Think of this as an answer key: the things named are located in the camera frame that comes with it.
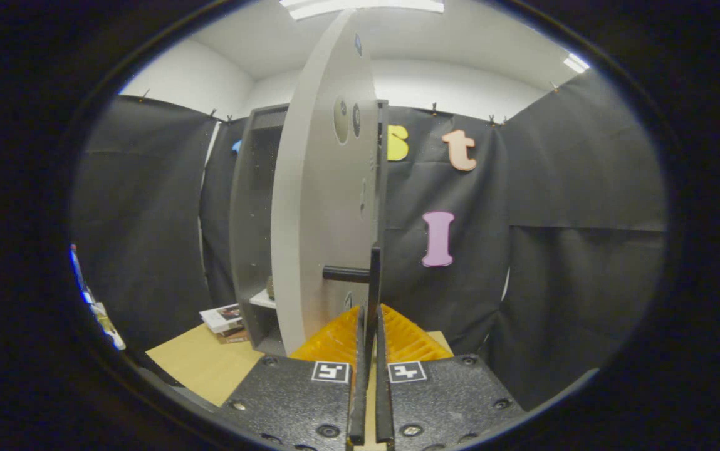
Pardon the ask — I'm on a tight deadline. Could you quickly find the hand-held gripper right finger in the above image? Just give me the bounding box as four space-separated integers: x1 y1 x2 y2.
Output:
375 304 526 451

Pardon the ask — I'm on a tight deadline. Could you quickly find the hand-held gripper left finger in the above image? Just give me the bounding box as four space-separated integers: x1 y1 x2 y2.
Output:
219 305 368 451

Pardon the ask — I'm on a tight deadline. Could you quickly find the black door handle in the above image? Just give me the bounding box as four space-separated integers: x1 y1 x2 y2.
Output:
322 243 383 376

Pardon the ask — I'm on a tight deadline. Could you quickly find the dark grey shoe cabinet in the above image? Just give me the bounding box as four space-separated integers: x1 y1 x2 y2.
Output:
229 100 390 356

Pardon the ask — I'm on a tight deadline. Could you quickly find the white book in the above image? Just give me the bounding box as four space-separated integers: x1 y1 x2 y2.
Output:
199 304 244 333

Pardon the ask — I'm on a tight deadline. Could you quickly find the black backdrop cloth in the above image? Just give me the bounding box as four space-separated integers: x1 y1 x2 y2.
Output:
70 69 667 411

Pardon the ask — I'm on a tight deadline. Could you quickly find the white and blue object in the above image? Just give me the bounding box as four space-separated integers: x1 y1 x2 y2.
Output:
70 243 127 350

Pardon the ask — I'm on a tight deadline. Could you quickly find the large ceiling light panel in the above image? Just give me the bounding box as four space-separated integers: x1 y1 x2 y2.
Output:
279 0 445 21

